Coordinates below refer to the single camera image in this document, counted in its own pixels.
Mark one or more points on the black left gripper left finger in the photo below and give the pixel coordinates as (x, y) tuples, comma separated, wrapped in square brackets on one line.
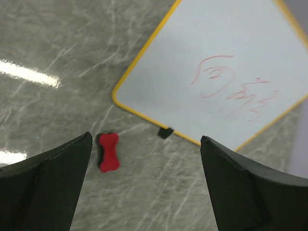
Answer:
[(41, 192)]

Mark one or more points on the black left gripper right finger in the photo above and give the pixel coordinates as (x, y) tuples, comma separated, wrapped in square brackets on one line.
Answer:
[(248, 196)]

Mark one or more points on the red bone-shaped eraser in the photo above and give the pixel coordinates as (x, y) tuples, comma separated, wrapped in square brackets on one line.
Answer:
[(107, 155)]

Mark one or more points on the yellow-framed whiteboard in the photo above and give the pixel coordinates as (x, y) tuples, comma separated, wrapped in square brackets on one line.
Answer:
[(227, 69)]

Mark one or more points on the black whiteboard clip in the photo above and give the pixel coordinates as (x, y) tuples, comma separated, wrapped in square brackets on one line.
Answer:
[(164, 133)]

